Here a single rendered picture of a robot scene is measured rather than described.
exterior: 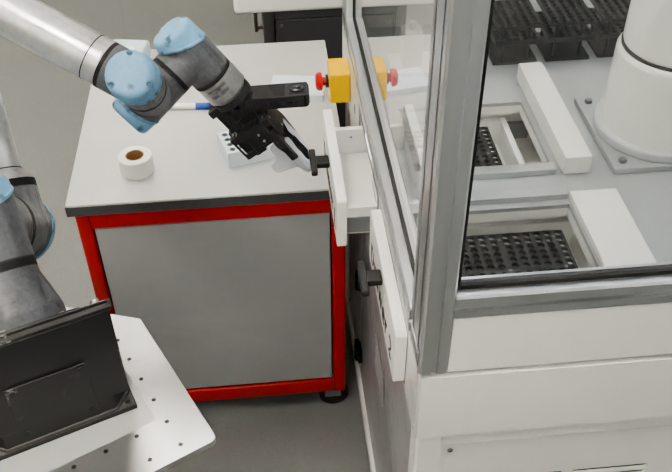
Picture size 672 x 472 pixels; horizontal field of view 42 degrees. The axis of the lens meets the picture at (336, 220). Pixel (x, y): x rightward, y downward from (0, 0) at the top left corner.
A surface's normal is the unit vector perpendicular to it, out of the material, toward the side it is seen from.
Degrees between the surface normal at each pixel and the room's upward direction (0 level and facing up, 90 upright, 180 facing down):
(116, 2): 0
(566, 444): 90
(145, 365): 0
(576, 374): 90
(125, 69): 48
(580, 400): 90
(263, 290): 90
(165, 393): 0
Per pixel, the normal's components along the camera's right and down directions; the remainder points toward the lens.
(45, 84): 0.00, -0.76
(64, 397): 0.46, 0.58
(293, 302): 0.10, 0.65
